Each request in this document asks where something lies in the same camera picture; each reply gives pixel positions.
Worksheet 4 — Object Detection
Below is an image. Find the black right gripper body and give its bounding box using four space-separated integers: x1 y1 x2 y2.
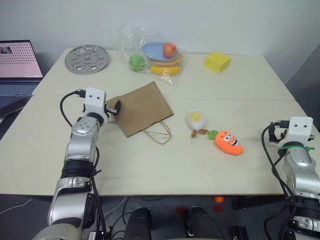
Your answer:
268 126 288 145

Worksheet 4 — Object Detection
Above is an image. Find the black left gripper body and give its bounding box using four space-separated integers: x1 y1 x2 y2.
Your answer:
104 104 118 116

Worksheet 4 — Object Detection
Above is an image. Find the brown paper bag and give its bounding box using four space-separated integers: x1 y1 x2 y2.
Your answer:
104 80 175 146

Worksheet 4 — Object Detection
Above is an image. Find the clear plastic bag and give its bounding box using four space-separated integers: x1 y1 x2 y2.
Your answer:
110 23 189 86

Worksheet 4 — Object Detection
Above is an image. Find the green ball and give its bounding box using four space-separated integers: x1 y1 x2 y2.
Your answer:
128 53 146 73

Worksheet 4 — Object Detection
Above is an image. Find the orange carrot plush toy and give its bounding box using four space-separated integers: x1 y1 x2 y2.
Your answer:
207 129 245 157

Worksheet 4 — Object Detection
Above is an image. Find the perforated round metal plate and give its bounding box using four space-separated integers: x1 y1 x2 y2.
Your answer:
64 44 109 75

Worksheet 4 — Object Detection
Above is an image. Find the yellow plate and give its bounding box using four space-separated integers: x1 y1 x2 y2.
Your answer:
149 64 182 76

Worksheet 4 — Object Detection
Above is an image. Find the blue plate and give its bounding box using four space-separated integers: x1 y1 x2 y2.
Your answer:
141 42 181 64

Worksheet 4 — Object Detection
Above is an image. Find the red apple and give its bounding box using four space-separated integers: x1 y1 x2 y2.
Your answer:
162 41 178 60

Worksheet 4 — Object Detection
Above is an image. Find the egg plush toy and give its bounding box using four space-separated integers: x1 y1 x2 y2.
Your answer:
184 107 209 139

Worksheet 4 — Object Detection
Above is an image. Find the yellow sponge block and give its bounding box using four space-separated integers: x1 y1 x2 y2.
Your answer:
203 51 232 74

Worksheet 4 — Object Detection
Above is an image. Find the open laptop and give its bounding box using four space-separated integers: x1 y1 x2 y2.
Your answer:
0 39 45 119

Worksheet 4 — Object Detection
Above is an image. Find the dark rounded shape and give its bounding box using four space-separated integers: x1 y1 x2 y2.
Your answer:
123 207 153 240
186 205 226 240

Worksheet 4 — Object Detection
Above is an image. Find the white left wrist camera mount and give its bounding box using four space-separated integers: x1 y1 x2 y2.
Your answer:
83 87 109 124

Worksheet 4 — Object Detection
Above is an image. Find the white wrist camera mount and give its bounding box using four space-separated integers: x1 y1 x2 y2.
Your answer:
278 116 314 149
83 87 109 124

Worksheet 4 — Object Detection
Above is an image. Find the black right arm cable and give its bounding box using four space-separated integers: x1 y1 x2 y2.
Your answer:
261 120 303 240

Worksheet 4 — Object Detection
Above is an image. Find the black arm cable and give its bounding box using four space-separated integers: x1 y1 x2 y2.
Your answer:
261 120 303 240
59 87 87 127

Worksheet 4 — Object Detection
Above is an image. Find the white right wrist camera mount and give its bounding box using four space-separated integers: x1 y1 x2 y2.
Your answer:
278 116 314 149

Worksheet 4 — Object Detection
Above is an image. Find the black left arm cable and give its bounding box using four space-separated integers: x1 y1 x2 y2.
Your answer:
59 87 87 127

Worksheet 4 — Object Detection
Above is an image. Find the white floor cable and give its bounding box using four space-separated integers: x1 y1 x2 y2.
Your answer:
103 195 129 218

